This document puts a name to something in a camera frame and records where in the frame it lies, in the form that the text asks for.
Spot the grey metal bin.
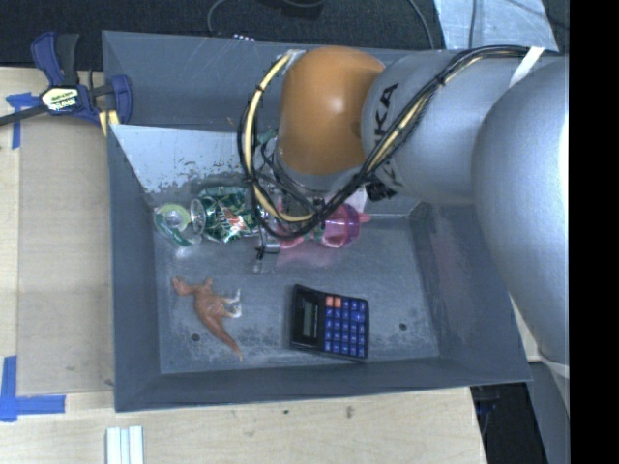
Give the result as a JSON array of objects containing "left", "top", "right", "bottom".
[{"left": 101, "top": 30, "right": 534, "bottom": 413}]

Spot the pink plastic cup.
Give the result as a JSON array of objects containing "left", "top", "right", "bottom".
[{"left": 274, "top": 202, "right": 372, "bottom": 251}]

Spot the crushed green soda can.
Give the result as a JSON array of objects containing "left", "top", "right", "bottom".
[{"left": 196, "top": 186, "right": 265, "bottom": 245}]

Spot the black calculator with blue keys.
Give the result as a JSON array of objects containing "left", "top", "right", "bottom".
[{"left": 288, "top": 283, "right": 371, "bottom": 363}]

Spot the pale wood board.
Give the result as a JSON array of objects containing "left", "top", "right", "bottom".
[{"left": 16, "top": 108, "right": 117, "bottom": 397}]

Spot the black cylinder on white bracket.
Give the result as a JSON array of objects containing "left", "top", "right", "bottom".
[{"left": 350, "top": 180, "right": 400, "bottom": 208}]

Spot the orange toy dinosaur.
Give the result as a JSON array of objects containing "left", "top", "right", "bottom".
[{"left": 171, "top": 275, "right": 245, "bottom": 363}]

